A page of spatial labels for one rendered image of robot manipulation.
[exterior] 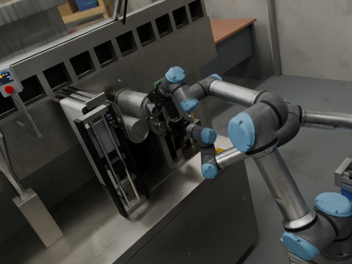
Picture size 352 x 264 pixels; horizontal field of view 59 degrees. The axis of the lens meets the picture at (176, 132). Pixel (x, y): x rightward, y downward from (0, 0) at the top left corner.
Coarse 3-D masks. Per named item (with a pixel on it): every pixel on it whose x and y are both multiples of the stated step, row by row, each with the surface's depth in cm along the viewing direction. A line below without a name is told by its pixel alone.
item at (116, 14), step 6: (120, 0) 166; (126, 0) 166; (120, 6) 170; (126, 6) 169; (114, 12) 173; (114, 18) 176; (102, 24) 173; (90, 30) 169; (72, 36) 164; (78, 36) 166; (60, 42) 160; (42, 48) 155; (48, 48) 156; (30, 54) 152; (18, 60) 149
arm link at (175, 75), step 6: (168, 72) 130; (174, 72) 130; (180, 72) 131; (168, 78) 131; (174, 78) 129; (180, 78) 130; (162, 84) 137; (168, 84) 133; (174, 84) 131; (180, 84) 131; (168, 90) 136
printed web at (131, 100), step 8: (120, 96) 175; (128, 96) 170; (136, 96) 166; (144, 96) 162; (120, 104) 175; (128, 104) 169; (136, 104) 163; (88, 112) 146; (120, 112) 152; (128, 112) 173; (136, 112) 166; (128, 136) 159
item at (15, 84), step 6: (6, 66) 117; (0, 72) 114; (6, 72) 115; (12, 72) 116; (0, 78) 115; (6, 78) 116; (12, 78) 116; (0, 84) 116; (6, 84) 117; (12, 84) 117; (18, 84) 118; (0, 90) 117; (6, 90) 116; (12, 90) 117; (18, 90) 119; (6, 96) 119
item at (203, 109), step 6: (192, 72) 248; (198, 72) 250; (192, 78) 251; (198, 78) 251; (192, 84) 256; (204, 102) 262; (204, 108) 264; (204, 114) 266; (204, 120) 270; (210, 120) 272; (204, 126) 275; (210, 126) 274
